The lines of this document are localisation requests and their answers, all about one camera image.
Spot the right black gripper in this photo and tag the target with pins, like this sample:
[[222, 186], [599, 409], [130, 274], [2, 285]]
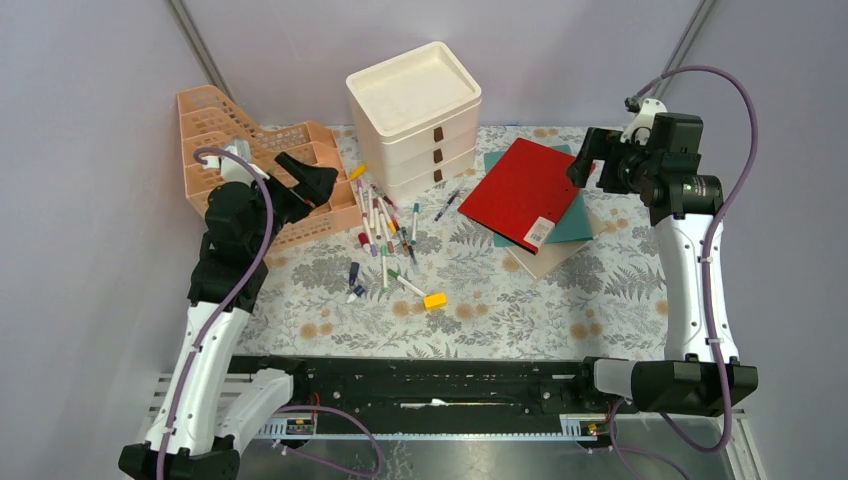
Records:
[[600, 144]]

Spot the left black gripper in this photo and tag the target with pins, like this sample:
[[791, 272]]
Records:
[[315, 184]]

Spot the white three-drawer cabinet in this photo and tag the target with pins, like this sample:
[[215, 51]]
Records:
[[416, 117]]

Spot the yellow marker cap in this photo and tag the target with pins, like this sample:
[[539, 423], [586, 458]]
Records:
[[358, 172]]

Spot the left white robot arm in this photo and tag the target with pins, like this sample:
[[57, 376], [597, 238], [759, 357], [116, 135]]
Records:
[[187, 439]]

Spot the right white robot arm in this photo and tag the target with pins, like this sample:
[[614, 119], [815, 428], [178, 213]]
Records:
[[701, 373]]

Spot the red capped marker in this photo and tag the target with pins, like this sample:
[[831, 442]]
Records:
[[383, 196]]

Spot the teal folder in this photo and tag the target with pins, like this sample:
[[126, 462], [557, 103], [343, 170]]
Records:
[[574, 225]]

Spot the green marker upright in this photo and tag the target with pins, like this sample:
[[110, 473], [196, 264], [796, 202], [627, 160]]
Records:
[[384, 268]]

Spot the small blue white cap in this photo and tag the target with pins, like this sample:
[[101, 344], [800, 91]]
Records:
[[357, 292]]

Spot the beige notebook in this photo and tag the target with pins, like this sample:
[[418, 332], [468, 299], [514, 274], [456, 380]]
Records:
[[550, 256]]

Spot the green capped white marker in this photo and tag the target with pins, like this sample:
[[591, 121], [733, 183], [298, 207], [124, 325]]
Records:
[[408, 284]]

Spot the blue pen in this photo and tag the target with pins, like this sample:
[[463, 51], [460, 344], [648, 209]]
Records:
[[447, 205]]

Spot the floral table mat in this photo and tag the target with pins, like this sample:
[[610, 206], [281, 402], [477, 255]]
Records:
[[607, 300]]

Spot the yellow eraser block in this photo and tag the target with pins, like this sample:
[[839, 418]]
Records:
[[435, 301]]

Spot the red ring binder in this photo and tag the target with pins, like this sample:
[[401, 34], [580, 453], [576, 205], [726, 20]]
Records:
[[524, 195]]

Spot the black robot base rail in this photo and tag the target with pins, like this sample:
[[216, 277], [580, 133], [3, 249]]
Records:
[[438, 396]]

